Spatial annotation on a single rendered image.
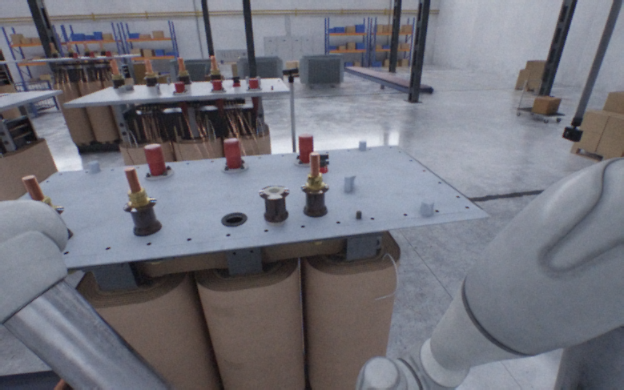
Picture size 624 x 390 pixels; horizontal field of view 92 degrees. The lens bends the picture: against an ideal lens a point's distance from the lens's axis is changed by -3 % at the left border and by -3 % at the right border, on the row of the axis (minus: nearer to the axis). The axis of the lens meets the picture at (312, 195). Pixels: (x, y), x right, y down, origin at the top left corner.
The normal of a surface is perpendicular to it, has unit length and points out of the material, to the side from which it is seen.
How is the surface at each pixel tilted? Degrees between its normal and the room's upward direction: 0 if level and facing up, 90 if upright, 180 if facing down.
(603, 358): 89
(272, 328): 90
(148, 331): 90
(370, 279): 90
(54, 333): 59
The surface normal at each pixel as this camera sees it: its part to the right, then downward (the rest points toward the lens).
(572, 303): -0.63, 0.42
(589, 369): -0.94, 0.18
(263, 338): 0.18, 0.44
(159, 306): 0.58, 0.36
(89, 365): 0.48, -0.15
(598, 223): -0.83, -0.07
